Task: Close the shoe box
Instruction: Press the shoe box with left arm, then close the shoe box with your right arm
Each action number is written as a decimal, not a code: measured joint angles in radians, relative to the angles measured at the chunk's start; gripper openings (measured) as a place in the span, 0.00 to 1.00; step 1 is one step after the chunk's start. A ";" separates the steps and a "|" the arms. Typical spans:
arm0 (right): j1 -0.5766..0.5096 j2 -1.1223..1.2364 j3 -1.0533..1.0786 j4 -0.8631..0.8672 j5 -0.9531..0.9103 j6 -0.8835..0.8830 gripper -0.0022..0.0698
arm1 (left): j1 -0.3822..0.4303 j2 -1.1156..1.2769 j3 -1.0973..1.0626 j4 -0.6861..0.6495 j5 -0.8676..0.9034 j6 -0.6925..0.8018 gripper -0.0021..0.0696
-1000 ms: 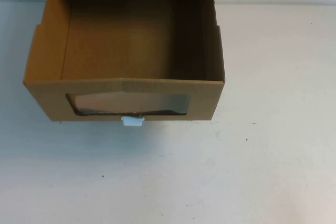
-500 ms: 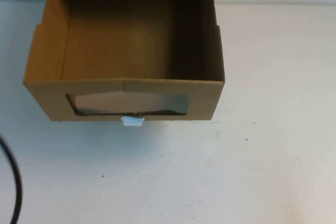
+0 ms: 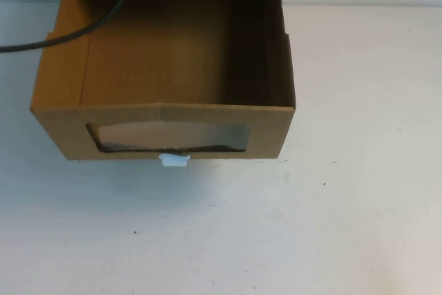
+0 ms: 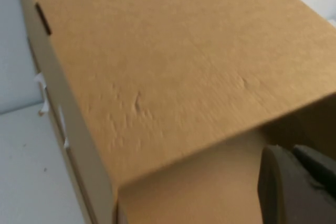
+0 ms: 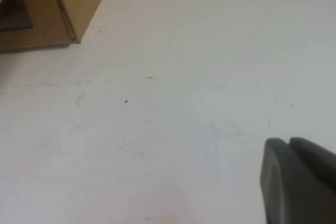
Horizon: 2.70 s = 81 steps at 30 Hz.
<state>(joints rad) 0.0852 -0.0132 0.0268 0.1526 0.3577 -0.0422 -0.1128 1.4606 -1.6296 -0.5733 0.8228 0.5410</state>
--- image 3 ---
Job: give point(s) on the brown cardboard drawer with window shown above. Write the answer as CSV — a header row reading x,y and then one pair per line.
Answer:
x,y
62,129

